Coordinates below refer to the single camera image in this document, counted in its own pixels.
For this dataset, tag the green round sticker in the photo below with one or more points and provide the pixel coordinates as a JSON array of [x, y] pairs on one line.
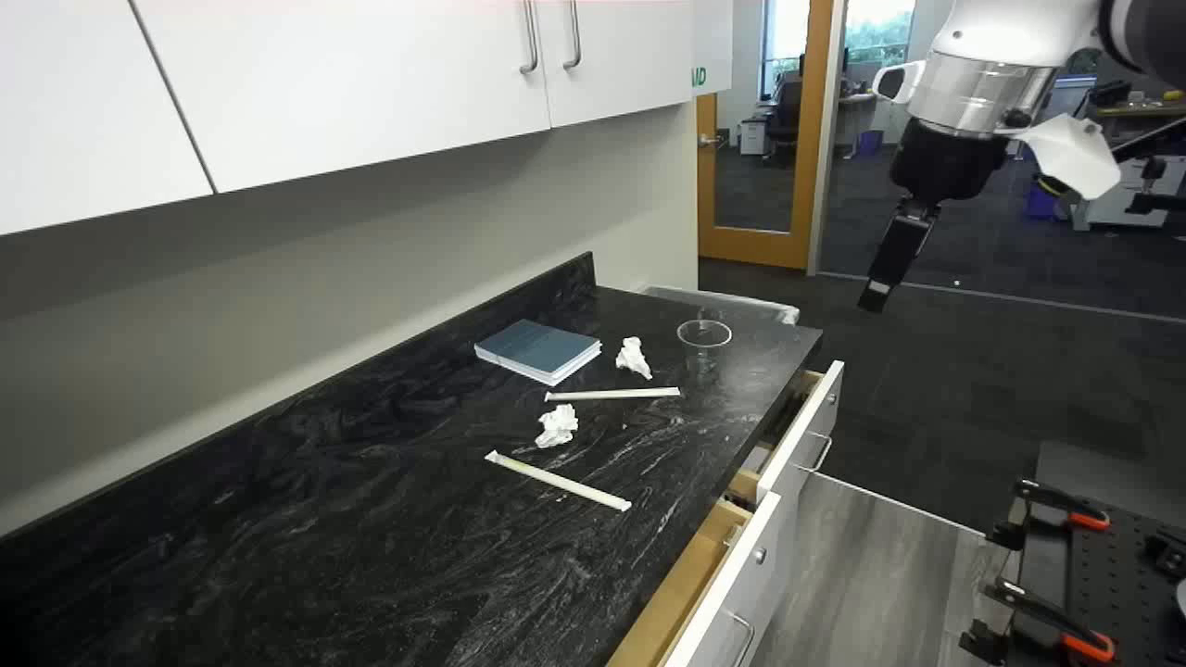
[[699, 77]]

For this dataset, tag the blue sponge block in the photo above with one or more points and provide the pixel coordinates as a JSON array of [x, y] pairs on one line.
[[541, 348]]

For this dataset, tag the white upper cabinet door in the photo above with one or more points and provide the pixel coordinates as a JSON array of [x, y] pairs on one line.
[[75, 114], [632, 50], [347, 77]]

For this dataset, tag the wooden framed glass door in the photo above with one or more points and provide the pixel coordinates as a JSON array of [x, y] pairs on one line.
[[811, 122]]

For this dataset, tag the white drawer with wooden sides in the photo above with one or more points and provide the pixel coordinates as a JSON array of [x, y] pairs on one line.
[[742, 579], [811, 426]]

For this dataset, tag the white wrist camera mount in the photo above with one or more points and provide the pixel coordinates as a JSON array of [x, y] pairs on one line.
[[1077, 153]]

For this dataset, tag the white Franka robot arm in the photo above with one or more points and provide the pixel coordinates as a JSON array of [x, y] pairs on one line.
[[1004, 50]]

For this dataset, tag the black perforated board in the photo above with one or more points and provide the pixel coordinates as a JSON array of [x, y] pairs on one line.
[[1134, 594]]

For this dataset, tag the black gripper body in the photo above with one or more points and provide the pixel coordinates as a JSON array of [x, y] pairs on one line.
[[946, 161]]

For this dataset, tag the crumpled white paper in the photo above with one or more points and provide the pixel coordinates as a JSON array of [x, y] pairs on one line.
[[559, 426], [632, 356]]

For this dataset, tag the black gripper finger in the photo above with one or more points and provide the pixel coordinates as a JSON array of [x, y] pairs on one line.
[[895, 260]]

